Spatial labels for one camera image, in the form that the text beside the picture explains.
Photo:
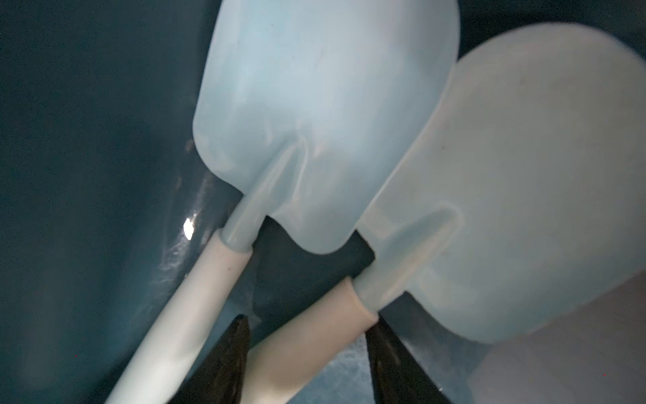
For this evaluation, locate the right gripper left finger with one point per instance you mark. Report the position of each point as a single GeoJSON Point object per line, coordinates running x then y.
{"type": "Point", "coordinates": [221, 375]}

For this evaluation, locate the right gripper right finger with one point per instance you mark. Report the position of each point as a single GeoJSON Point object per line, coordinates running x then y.
{"type": "Point", "coordinates": [396, 376]}

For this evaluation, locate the teal plastic storage box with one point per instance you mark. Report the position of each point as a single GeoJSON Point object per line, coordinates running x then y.
{"type": "Point", "coordinates": [105, 204]}

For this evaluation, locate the light blue rounded shovel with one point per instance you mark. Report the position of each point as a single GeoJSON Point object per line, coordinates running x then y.
{"type": "Point", "coordinates": [522, 199]}

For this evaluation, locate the pale blue shovel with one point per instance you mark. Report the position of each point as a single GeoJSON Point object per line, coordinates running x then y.
{"type": "Point", "coordinates": [307, 108]}

